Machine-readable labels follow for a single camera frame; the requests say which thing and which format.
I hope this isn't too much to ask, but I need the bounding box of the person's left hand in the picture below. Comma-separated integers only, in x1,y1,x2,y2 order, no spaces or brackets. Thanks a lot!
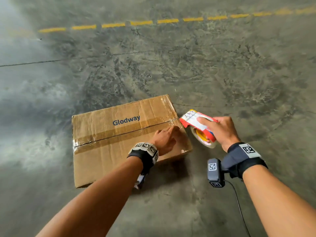
149,125,184,156

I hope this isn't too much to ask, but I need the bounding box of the person's right hand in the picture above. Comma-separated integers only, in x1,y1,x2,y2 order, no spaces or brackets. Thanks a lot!
197,116,241,153

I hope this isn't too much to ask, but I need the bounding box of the red tape dispenser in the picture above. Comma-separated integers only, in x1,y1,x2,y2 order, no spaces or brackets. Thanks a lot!
179,109,219,143

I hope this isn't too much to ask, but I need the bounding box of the brown cardboard box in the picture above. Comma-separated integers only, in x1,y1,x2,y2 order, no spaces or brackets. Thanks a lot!
72,94,193,188

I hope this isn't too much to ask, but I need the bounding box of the person's left forearm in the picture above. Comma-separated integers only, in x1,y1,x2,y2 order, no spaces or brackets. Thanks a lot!
36,156,144,237

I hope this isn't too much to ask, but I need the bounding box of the person's right forearm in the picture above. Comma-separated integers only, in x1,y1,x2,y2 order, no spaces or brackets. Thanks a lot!
242,164,316,237

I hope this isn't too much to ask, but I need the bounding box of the clear packing tape roll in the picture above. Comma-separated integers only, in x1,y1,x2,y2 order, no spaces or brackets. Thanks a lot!
190,126,218,149

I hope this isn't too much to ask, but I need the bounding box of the black left wristband with markers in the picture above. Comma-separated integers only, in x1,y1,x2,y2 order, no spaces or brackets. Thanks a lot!
127,142,159,175

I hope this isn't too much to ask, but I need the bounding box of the grey right wristband with marker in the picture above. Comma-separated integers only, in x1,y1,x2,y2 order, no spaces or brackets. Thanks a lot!
220,142,268,179

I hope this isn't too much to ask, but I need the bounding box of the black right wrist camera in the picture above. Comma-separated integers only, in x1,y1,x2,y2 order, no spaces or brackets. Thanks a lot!
207,158,226,188

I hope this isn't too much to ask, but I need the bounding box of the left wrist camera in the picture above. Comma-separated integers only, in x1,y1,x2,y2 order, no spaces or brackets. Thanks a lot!
134,174,146,190

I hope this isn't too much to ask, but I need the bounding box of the black camera cable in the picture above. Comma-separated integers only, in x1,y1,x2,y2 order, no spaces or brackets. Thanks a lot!
224,179,251,237

